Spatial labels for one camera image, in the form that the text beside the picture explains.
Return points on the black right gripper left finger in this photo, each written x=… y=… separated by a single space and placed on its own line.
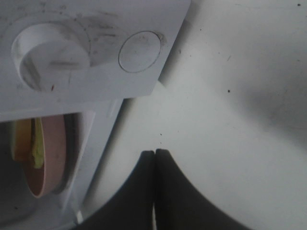
x=131 y=207

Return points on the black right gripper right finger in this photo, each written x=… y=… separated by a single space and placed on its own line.
x=179 y=205

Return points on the pink round plate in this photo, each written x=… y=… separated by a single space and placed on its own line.
x=45 y=166

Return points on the toast sandwich with lettuce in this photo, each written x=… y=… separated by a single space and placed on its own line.
x=27 y=143

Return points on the round white door button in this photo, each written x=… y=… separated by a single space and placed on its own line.
x=139 y=52

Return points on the white microwave knob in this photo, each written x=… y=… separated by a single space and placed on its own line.
x=46 y=56

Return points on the white microwave oven body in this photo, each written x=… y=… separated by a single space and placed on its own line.
x=90 y=105

